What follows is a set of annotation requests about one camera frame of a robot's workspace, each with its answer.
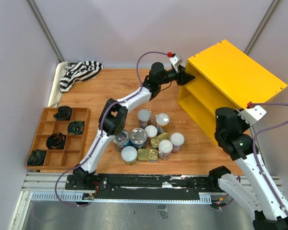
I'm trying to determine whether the black rolled belt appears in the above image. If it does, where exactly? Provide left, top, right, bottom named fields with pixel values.
left=46, top=132, right=66, bottom=150
left=53, top=106, right=72, bottom=121

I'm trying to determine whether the aluminium frame post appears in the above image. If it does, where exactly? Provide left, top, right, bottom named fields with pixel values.
left=25, top=0, right=64, bottom=63
left=244, top=0, right=282, bottom=55

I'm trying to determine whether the green patterned rolled belt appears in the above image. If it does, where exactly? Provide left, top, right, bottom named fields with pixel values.
left=68, top=121, right=85, bottom=135

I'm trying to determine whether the wooden compartment tray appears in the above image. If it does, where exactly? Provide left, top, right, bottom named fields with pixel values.
left=26, top=106, right=90, bottom=171

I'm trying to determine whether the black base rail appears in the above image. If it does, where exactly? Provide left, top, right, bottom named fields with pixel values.
left=65, top=174, right=223, bottom=192

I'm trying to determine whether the black striped cloth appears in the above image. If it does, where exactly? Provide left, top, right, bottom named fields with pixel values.
left=60, top=61, right=104, bottom=93

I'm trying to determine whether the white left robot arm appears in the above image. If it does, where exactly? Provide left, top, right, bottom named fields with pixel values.
left=73, top=62, right=195, bottom=190

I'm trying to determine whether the aluminium frame post left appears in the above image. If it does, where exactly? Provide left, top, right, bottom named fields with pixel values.
left=25, top=0, right=64, bottom=63

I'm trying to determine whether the blue can silver top right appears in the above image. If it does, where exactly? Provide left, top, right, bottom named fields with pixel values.
left=130, top=128, right=148, bottom=150

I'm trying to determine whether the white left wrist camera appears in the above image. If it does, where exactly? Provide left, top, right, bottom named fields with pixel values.
left=169, top=55, right=183, bottom=67

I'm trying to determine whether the tall yellow blue can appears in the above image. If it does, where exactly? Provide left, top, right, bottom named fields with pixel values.
left=137, top=109, right=151, bottom=129

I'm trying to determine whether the tall can white lid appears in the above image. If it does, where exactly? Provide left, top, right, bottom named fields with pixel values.
left=156, top=113, right=170, bottom=133
left=158, top=139, right=173, bottom=161

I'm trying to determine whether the red label can white lid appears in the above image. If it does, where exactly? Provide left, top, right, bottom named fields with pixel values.
left=170, top=132, right=185, bottom=153

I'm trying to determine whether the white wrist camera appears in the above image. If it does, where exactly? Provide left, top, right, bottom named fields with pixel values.
left=169, top=55, right=183, bottom=67
left=238, top=105, right=266, bottom=126

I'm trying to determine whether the yellow can white lid front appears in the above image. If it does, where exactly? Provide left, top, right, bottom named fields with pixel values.
left=121, top=146, right=137, bottom=166

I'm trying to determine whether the cream cloth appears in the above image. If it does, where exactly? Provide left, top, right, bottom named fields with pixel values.
left=48, top=61, right=68, bottom=107

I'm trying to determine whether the gold sardine tin upper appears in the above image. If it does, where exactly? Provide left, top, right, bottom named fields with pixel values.
left=150, top=132, right=170, bottom=149

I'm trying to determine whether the black rolled belt top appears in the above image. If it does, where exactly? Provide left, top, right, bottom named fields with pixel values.
left=53, top=106, right=72, bottom=121

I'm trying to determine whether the tall can white lid front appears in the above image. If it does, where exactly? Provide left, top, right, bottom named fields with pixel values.
left=158, top=139, right=173, bottom=161

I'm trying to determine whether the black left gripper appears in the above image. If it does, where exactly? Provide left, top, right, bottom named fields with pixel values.
left=157, top=65, right=195, bottom=86

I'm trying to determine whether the gold sardine tin lower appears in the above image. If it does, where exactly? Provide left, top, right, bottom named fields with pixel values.
left=137, top=149, right=158, bottom=162

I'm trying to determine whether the blue can silver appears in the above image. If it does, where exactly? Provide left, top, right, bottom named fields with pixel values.
left=130, top=128, right=148, bottom=150
left=113, top=129, right=130, bottom=152

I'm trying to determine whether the blue can silver top left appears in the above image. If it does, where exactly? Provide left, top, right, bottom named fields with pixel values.
left=113, top=129, right=130, bottom=152

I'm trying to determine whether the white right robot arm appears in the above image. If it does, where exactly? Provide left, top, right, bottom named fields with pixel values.
left=208, top=103, right=288, bottom=230

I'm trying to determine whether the aluminium frame post right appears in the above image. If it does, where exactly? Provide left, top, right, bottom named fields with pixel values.
left=244, top=0, right=282, bottom=55

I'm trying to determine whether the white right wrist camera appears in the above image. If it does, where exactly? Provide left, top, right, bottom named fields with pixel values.
left=238, top=105, right=266, bottom=126

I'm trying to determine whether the black rolled belt middle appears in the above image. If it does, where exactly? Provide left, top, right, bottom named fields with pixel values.
left=46, top=132, right=66, bottom=150

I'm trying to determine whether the gold sardine tin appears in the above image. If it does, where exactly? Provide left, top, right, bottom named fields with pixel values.
left=150, top=132, right=170, bottom=149
left=137, top=149, right=158, bottom=162

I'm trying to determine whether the yellow wooden shelf cabinet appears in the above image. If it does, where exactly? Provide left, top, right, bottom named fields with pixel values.
left=177, top=40, right=287, bottom=143

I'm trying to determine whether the green rolled belt bottom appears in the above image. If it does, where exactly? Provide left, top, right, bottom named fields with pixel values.
left=27, top=149, right=47, bottom=166

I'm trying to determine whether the small can white lid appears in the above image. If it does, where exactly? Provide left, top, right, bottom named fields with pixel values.
left=144, top=125, right=158, bottom=140

